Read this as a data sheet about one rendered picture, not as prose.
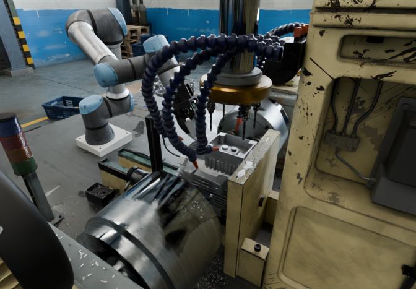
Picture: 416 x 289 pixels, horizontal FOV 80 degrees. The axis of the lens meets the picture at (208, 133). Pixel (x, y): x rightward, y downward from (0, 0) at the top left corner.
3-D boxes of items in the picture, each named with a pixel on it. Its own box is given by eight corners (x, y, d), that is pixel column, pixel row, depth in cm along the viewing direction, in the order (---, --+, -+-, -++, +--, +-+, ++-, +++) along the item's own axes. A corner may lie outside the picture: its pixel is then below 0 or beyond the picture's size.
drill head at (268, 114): (293, 140, 118) (303, 90, 107) (270, 183, 90) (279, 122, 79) (245, 129, 129) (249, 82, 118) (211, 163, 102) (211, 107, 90)
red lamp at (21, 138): (31, 143, 76) (26, 130, 73) (9, 152, 71) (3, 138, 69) (21, 138, 78) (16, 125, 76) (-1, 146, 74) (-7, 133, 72)
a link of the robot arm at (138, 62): (122, 64, 87) (130, 52, 77) (151, 58, 93) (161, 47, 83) (130, 85, 88) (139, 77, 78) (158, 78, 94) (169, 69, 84)
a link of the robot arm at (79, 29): (51, 7, 96) (99, 65, 71) (80, 5, 101) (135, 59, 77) (59, 36, 104) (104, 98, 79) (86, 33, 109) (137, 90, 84)
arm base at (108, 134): (80, 140, 134) (74, 124, 128) (103, 127, 144) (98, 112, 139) (98, 148, 127) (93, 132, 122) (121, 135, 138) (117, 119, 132)
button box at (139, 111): (169, 125, 112) (172, 114, 113) (160, 122, 106) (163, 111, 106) (141, 117, 120) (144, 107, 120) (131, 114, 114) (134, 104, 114)
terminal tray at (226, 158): (255, 161, 75) (257, 141, 72) (241, 181, 67) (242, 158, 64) (220, 150, 81) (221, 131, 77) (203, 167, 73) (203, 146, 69)
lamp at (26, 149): (36, 155, 78) (31, 143, 76) (15, 165, 73) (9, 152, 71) (26, 150, 80) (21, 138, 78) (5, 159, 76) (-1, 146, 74)
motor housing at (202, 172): (255, 192, 85) (261, 145, 77) (231, 230, 71) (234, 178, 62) (207, 174, 95) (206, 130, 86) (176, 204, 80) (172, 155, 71)
